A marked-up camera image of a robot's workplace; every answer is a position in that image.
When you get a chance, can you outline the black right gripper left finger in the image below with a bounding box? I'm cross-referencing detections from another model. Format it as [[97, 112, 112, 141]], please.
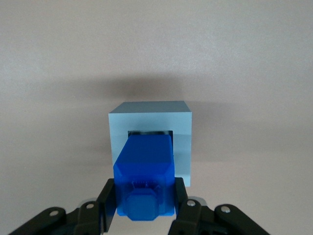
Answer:
[[9, 178, 117, 235]]

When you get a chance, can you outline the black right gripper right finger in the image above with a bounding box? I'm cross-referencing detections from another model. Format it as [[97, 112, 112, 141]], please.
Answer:
[[168, 177, 270, 235]]

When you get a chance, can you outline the blue plastic insert part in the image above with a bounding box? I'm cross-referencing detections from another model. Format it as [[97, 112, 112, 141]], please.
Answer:
[[113, 134, 177, 221]]

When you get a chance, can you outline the gray cube base with hole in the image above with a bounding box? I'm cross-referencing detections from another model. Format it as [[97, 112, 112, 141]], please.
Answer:
[[108, 100, 193, 188]]

